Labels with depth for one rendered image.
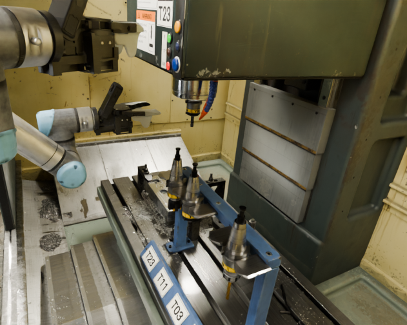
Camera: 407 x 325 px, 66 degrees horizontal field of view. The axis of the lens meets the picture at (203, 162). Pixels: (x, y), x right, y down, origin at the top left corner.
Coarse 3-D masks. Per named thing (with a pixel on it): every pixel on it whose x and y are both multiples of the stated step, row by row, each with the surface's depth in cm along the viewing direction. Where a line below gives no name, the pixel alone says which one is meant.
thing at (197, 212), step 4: (204, 204) 85; (208, 204) 86; (192, 208) 83; (196, 208) 83; (200, 208) 83; (204, 208) 84; (208, 208) 84; (212, 208) 84; (188, 212) 82; (192, 212) 82; (196, 212) 82; (200, 212) 82; (204, 212) 82; (208, 212) 82; (212, 212) 82; (216, 212) 83; (192, 216) 81; (196, 216) 80; (200, 216) 80; (204, 216) 81; (208, 216) 81
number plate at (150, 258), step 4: (148, 248) 107; (152, 248) 105; (148, 252) 106; (152, 252) 105; (144, 256) 106; (148, 256) 105; (152, 256) 104; (156, 256) 102; (144, 260) 105; (148, 260) 104; (152, 260) 103; (156, 260) 102; (148, 264) 103; (152, 264) 102; (156, 264) 101; (148, 268) 102; (152, 268) 101
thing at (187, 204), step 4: (184, 192) 89; (184, 200) 85; (200, 200) 86; (184, 204) 86; (188, 204) 84; (192, 204) 84; (196, 204) 84; (200, 204) 85; (184, 208) 85; (188, 208) 85
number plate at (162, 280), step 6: (162, 270) 98; (156, 276) 98; (162, 276) 96; (168, 276) 95; (156, 282) 97; (162, 282) 95; (168, 282) 94; (162, 288) 94; (168, 288) 92; (162, 294) 93
